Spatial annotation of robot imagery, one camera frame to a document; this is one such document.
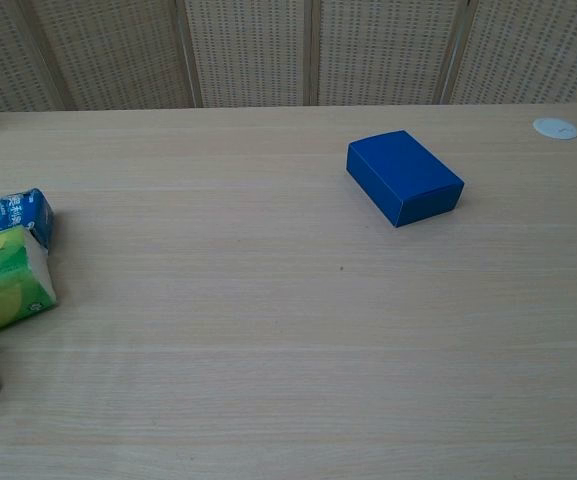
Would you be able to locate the white round cable grommet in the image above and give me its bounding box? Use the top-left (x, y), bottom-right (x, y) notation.
top-left (532, 117), bottom-right (577, 140)

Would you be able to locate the blue snack packet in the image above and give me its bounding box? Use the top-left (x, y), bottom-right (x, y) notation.
top-left (0, 187), bottom-right (56, 251)

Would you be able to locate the blue cardboard box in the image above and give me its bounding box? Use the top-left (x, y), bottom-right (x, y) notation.
top-left (345, 129), bottom-right (466, 229)

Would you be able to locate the green tissue pack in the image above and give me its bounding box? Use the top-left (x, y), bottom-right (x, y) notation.
top-left (0, 225), bottom-right (59, 342)

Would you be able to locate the woven folding screen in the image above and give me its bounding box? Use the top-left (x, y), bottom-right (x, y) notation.
top-left (0, 0), bottom-right (577, 113)

